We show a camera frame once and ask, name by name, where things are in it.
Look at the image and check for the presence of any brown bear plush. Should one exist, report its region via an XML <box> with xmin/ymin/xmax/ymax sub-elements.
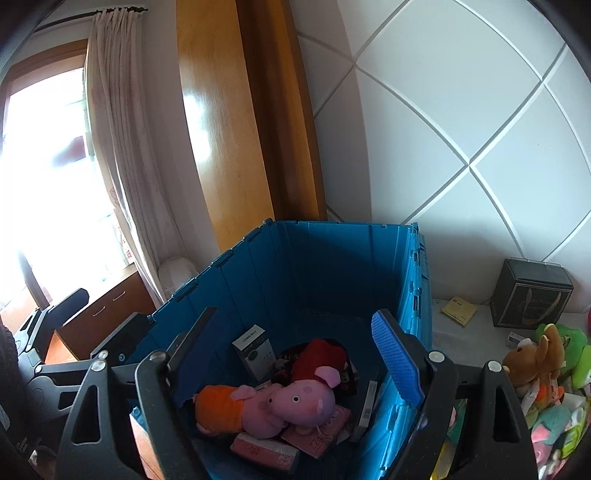
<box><xmin>502</xmin><ymin>323</ymin><xmax>567</xmax><ymax>387</ymax></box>

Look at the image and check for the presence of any blue plastic crate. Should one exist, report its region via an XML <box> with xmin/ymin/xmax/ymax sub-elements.
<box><xmin>122</xmin><ymin>219</ymin><xmax>435</xmax><ymax>480</ymax></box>

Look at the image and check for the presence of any white rounded appliance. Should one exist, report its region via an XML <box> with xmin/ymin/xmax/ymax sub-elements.
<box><xmin>158</xmin><ymin>256</ymin><xmax>199</xmax><ymax>304</ymax></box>

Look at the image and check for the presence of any wooden cabinet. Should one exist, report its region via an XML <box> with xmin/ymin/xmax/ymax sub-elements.
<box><xmin>45</xmin><ymin>270</ymin><xmax>158</xmax><ymax>366</ymax></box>

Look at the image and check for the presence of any black box with gold print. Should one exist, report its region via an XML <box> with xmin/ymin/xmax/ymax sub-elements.
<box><xmin>490</xmin><ymin>258</ymin><xmax>575</xmax><ymax>330</ymax></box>

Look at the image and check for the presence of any small yellow box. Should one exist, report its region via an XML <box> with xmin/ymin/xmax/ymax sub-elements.
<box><xmin>440</xmin><ymin>296</ymin><xmax>478</xmax><ymax>328</ymax></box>

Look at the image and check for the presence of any window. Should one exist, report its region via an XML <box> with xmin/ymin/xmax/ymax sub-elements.
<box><xmin>0</xmin><ymin>41</ymin><xmax>139</xmax><ymax>325</ymax></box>

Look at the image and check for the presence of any pig plush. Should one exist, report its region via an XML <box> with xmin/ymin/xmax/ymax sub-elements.
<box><xmin>290</xmin><ymin>338</ymin><xmax>350</xmax><ymax>389</ymax></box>
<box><xmin>194</xmin><ymin>381</ymin><xmax>341</xmax><ymax>439</ymax></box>

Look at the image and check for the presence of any large pink tissue pack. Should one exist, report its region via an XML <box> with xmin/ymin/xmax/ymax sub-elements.
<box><xmin>281</xmin><ymin>406</ymin><xmax>354</xmax><ymax>459</ymax></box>

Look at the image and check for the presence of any white and black box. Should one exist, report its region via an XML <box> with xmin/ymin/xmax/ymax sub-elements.
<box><xmin>232</xmin><ymin>325</ymin><xmax>278</xmax><ymax>382</ymax></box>

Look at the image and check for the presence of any wooden wardrobe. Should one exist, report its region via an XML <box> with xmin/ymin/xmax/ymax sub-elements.
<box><xmin>175</xmin><ymin>0</ymin><xmax>329</xmax><ymax>253</ymax></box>

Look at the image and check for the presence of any black green white carton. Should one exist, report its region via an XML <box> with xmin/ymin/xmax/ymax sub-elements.
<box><xmin>350</xmin><ymin>379</ymin><xmax>384</xmax><ymax>443</ymax></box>

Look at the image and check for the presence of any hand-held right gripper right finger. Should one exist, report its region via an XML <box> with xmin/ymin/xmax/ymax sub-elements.
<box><xmin>371</xmin><ymin>309</ymin><xmax>539</xmax><ymax>480</ymax></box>

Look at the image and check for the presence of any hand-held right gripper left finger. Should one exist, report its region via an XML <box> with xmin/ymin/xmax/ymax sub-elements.
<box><xmin>58</xmin><ymin>306</ymin><xmax>218</xmax><ymax>480</ymax></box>

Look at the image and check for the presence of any black office chair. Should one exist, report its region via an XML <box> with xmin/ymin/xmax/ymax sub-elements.
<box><xmin>14</xmin><ymin>288</ymin><xmax>93</xmax><ymax>418</ymax></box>

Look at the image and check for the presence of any yellow plush toy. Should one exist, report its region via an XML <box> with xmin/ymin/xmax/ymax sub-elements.
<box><xmin>430</xmin><ymin>440</ymin><xmax>456</xmax><ymax>480</ymax></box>

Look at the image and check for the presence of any beige curtain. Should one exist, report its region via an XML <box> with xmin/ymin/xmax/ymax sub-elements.
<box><xmin>85</xmin><ymin>7</ymin><xmax>186</xmax><ymax>306</ymax></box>

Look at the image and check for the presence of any green plush toy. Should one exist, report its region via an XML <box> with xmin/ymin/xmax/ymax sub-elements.
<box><xmin>536</xmin><ymin>323</ymin><xmax>590</xmax><ymax>389</ymax></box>

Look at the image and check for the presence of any teal plush toy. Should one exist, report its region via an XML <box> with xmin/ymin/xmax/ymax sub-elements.
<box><xmin>531</xmin><ymin>404</ymin><xmax>574</xmax><ymax>445</ymax></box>

